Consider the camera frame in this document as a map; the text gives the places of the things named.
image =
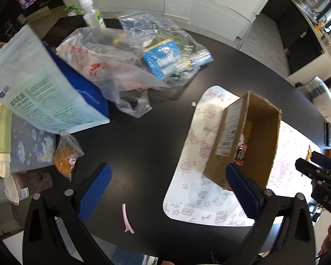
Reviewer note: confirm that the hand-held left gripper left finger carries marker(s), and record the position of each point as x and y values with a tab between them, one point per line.
95	191

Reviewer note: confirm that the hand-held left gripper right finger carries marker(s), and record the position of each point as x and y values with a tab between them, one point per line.
242	190

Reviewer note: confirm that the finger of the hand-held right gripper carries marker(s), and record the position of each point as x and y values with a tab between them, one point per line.
322	158
309	167

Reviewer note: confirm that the yellow star hair clip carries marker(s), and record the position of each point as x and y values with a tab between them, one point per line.
309	153

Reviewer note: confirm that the red candy wrapper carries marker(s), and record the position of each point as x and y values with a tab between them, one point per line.
241	154

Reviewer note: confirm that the brown cardboard box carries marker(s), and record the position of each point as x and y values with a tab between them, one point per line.
259	132

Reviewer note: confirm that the black remote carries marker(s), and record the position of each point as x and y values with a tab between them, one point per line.
327	134

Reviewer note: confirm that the pink hair clip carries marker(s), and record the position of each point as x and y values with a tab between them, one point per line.
127	218

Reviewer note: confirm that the bag of orange rubber bands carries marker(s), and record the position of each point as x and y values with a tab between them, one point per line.
66	160

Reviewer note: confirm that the white pink printed mat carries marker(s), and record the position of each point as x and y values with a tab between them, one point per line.
187	193

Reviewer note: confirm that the clear acrylic chair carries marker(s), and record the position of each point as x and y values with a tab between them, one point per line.
318	96
204	16

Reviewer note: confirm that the brown cup with white lid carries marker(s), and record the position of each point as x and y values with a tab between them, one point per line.
30	185

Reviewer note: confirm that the blue printed wipes pack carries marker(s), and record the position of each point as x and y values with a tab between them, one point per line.
30	146

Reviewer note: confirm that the blue and white pouch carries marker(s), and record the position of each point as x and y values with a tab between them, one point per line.
44	88

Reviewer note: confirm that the black kitchen counter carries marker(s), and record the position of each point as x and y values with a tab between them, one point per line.
300	44

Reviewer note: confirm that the clear bag with red print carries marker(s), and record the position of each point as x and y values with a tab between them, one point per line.
107	66

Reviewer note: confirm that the blue packet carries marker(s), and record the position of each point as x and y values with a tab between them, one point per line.
162	59

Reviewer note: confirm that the clear plastic bag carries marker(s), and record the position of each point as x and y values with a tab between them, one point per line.
154	30

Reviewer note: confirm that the clear bottle with white cap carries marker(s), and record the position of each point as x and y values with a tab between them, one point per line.
91	13

